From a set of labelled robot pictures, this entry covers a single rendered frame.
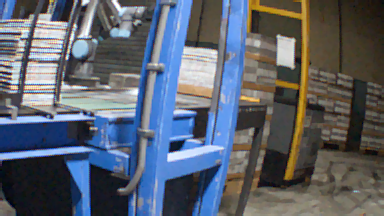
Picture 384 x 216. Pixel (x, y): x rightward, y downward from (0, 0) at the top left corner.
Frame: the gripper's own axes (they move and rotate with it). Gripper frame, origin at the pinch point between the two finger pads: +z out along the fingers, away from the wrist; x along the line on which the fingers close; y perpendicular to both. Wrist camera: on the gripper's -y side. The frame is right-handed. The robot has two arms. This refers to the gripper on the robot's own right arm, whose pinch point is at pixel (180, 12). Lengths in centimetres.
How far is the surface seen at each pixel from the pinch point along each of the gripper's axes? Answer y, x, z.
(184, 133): 65, 92, 27
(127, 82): 34, -82, -41
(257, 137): 57, -44, 47
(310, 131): 38, -238, 94
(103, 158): 78, 151, 15
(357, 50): -172, -721, 230
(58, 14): 20, 84, -46
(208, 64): 27.3, -2.5, 18.8
